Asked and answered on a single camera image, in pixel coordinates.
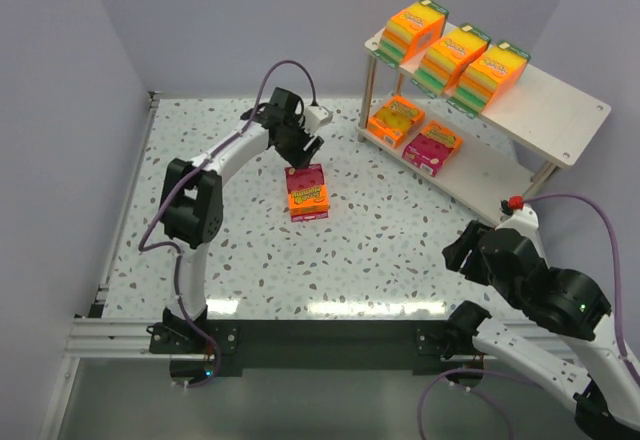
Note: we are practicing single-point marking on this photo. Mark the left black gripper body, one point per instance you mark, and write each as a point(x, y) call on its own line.
point(298, 143)

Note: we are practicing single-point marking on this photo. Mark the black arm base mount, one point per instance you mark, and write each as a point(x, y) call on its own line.
point(420, 347)

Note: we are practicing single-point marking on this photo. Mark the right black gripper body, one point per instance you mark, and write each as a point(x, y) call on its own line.
point(460, 249)

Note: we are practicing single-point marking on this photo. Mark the aluminium frame rail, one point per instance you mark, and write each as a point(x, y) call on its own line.
point(92, 336)

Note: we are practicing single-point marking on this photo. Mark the pink Scrub Mommy box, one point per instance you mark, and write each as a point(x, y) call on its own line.
point(430, 150)

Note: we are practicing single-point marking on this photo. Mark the Sponge Daddy multipack box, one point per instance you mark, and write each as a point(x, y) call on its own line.
point(411, 31)
point(447, 58)

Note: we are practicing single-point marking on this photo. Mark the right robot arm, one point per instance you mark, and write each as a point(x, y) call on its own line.
point(601, 390)

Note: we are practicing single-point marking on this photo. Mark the white two-tier shelf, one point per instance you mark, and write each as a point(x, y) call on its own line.
point(547, 116)

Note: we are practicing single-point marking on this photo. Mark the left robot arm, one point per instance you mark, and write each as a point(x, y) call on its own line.
point(191, 208)

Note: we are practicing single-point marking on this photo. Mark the Sponge Daddy yellow green box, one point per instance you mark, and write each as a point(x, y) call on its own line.
point(488, 78)

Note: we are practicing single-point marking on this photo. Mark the orange Scrub Daddy box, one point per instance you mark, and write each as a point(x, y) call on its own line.
point(307, 193)

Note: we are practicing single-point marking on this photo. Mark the Scrub Daddy yellow sponge box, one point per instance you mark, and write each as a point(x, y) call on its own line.
point(395, 120)

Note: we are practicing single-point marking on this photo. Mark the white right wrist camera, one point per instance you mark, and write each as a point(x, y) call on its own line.
point(520, 216)

